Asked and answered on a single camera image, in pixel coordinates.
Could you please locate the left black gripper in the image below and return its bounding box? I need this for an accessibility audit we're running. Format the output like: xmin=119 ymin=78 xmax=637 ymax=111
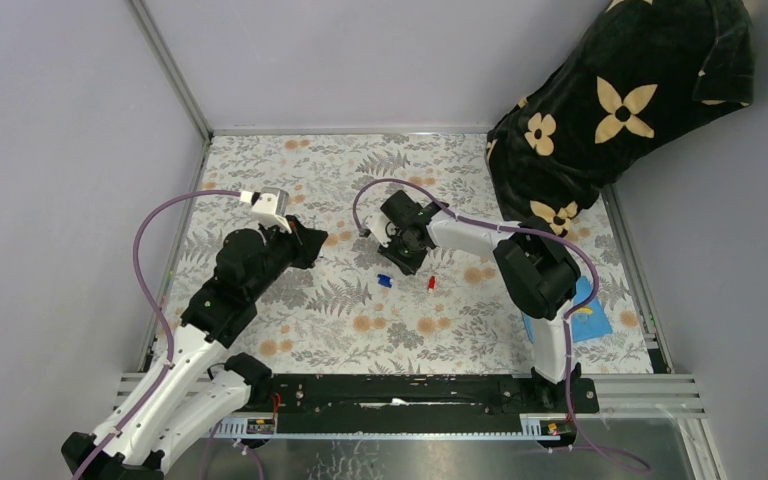
xmin=248 ymin=216 xmax=329 ymax=303

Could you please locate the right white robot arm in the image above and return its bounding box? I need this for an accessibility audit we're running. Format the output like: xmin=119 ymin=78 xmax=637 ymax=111
xmin=364 ymin=191 xmax=581 ymax=412

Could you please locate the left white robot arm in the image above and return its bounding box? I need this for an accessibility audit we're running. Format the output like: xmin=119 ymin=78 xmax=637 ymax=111
xmin=61 ymin=216 xmax=329 ymax=479

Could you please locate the blue pen cap left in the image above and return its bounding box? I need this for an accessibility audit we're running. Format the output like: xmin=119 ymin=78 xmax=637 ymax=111
xmin=377 ymin=274 xmax=392 ymax=288

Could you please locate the floral patterned table mat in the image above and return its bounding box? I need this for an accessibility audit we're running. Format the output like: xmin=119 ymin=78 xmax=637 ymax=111
xmin=152 ymin=133 xmax=654 ymax=376

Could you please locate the blue folded cloth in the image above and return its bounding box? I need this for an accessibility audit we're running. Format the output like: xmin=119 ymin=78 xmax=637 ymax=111
xmin=523 ymin=276 xmax=614 ymax=344

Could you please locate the black floral blanket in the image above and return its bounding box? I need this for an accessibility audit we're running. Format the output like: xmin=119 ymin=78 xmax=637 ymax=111
xmin=485 ymin=1 xmax=755 ymax=236

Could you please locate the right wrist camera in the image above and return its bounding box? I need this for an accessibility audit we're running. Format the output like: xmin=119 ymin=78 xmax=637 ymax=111
xmin=363 ymin=212 xmax=390 ymax=247

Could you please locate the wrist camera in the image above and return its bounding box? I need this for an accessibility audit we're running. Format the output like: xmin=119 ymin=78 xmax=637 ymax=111
xmin=239 ymin=187 xmax=291 ymax=233
xmin=363 ymin=212 xmax=390 ymax=247

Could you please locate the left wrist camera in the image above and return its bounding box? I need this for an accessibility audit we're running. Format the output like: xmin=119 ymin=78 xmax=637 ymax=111
xmin=239 ymin=187 xmax=291 ymax=233

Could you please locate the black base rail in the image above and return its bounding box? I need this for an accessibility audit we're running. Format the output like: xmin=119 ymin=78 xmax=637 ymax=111
xmin=243 ymin=374 xmax=600 ymax=435

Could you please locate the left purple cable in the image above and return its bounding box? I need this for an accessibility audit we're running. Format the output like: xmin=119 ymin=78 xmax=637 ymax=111
xmin=69 ymin=190 xmax=246 ymax=480

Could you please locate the purple cable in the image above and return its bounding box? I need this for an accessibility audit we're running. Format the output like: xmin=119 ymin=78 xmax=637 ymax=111
xmin=352 ymin=177 xmax=650 ymax=475
xmin=69 ymin=190 xmax=246 ymax=480

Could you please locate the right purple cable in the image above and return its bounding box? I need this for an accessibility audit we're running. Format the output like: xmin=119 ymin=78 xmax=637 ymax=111
xmin=352 ymin=177 xmax=650 ymax=475

